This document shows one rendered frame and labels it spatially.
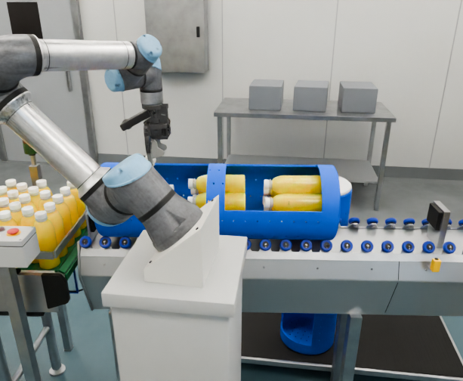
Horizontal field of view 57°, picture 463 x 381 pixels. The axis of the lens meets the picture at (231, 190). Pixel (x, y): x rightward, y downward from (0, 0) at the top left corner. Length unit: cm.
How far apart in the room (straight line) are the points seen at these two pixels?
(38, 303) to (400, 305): 138
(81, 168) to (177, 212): 29
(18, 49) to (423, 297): 158
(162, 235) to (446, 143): 439
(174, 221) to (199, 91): 388
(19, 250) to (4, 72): 62
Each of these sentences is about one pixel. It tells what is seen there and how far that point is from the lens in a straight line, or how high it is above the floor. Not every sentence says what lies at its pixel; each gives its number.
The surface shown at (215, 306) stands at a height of 114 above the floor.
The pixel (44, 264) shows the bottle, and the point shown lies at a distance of 170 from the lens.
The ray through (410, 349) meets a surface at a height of 15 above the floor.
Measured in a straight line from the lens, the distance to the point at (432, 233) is 186.
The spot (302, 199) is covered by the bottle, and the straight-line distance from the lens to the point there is 157.
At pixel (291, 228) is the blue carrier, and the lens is 155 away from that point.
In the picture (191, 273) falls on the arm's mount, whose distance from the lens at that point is 105.
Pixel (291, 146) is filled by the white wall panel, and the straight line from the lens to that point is 492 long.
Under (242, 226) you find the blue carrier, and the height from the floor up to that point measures 106.
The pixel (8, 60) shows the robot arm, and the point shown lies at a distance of 112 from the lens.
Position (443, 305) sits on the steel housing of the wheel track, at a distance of 194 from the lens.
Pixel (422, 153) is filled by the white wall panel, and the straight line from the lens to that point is 515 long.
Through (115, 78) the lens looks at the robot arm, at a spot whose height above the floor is 158.
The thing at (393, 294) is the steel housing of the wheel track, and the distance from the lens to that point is 181.
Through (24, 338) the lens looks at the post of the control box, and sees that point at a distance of 178.
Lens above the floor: 177
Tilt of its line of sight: 23 degrees down
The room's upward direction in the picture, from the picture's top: straight up
